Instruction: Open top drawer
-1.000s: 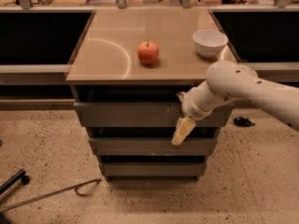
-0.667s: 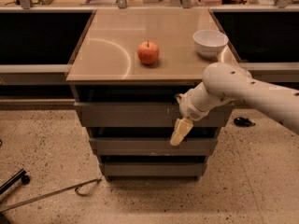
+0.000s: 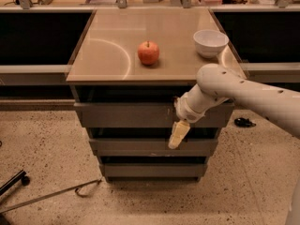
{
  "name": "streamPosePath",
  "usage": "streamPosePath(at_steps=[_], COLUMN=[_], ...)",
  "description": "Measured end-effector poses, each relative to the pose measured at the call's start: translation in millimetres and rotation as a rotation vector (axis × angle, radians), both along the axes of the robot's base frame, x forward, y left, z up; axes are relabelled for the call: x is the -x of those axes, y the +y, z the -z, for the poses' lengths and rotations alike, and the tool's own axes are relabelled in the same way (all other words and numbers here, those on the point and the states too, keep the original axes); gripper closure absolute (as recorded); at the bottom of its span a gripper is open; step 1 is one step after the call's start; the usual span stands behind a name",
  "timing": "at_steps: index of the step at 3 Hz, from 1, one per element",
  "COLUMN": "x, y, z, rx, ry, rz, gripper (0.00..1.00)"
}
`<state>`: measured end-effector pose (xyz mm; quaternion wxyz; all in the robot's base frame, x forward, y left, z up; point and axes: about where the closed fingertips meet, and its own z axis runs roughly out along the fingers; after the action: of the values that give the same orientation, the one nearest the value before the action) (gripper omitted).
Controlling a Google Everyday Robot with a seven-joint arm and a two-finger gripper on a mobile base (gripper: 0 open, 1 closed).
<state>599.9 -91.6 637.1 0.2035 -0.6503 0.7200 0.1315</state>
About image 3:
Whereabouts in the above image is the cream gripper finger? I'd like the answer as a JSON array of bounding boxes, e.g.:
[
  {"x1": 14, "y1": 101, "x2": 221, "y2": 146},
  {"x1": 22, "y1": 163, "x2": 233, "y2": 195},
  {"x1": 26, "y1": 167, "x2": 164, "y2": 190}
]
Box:
[{"x1": 168, "y1": 120, "x2": 190, "y2": 149}]

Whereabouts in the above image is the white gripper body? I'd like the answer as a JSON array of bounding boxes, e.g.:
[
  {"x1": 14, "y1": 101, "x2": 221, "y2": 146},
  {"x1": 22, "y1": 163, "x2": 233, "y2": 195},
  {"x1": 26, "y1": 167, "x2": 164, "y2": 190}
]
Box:
[{"x1": 174, "y1": 97, "x2": 204, "y2": 124}]

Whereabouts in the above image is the grey top drawer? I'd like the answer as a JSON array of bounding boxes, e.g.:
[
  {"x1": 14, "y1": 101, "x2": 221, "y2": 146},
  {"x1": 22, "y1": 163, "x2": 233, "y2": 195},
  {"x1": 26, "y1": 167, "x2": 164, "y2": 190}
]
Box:
[{"x1": 74, "y1": 102, "x2": 233, "y2": 128}]

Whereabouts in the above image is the grey drawer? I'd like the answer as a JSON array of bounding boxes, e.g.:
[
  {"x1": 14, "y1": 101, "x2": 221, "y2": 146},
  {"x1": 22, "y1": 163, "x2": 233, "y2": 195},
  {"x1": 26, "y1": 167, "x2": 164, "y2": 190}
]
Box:
[
  {"x1": 89, "y1": 139, "x2": 218, "y2": 157},
  {"x1": 100, "y1": 164, "x2": 207, "y2": 178},
  {"x1": 74, "y1": 102, "x2": 233, "y2": 128}
]

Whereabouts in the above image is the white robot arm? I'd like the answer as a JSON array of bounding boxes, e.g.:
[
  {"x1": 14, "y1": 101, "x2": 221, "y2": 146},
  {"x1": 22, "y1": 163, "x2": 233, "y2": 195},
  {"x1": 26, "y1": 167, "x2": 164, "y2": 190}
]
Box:
[{"x1": 169, "y1": 64, "x2": 300, "y2": 225}]

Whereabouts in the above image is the grey drawer cabinet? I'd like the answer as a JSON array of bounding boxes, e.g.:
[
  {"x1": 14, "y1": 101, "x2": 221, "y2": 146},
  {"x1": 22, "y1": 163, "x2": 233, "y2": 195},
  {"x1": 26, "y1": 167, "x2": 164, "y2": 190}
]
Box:
[{"x1": 67, "y1": 7, "x2": 222, "y2": 180}]

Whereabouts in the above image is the grey middle drawer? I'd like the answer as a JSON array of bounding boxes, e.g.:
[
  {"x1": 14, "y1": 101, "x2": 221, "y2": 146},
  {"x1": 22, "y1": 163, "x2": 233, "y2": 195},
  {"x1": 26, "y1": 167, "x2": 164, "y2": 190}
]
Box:
[{"x1": 89, "y1": 139, "x2": 218, "y2": 157}]

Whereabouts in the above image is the grey bottom drawer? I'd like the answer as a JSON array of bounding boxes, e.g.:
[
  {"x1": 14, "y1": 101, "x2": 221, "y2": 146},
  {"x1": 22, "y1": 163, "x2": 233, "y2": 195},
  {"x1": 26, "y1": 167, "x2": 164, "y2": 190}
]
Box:
[{"x1": 100, "y1": 164, "x2": 207, "y2": 178}]

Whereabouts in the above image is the black object on floor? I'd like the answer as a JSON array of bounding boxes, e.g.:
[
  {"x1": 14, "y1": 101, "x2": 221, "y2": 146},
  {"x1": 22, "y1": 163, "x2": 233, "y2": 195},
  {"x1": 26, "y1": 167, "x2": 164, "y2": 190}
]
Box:
[{"x1": 234, "y1": 117, "x2": 256, "y2": 128}]

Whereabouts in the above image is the red apple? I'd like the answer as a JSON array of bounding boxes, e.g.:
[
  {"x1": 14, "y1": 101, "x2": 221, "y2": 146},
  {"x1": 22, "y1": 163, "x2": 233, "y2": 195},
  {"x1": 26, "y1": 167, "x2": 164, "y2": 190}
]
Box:
[{"x1": 138, "y1": 41, "x2": 159, "y2": 65}]

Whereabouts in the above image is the white bowl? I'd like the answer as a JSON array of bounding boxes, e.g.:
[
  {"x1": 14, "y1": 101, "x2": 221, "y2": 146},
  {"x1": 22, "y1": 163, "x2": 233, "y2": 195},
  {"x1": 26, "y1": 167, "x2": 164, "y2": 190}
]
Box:
[{"x1": 193, "y1": 30, "x2": 229, "y2": 58}]

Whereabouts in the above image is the metal rod with hook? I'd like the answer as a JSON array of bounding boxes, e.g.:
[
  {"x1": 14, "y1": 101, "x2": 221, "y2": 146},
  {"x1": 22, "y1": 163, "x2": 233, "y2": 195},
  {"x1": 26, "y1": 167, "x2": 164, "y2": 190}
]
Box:
[{"x1": 0, "y1": 178, "x2": 101, "y2": 214}]

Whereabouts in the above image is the black caster leg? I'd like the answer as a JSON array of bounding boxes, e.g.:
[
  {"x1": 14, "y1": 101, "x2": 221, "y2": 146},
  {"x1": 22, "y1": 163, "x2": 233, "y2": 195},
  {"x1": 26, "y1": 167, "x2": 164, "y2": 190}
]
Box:
[{"x1": 0, "y1": 170, "x2": 30, "y2": 196}]

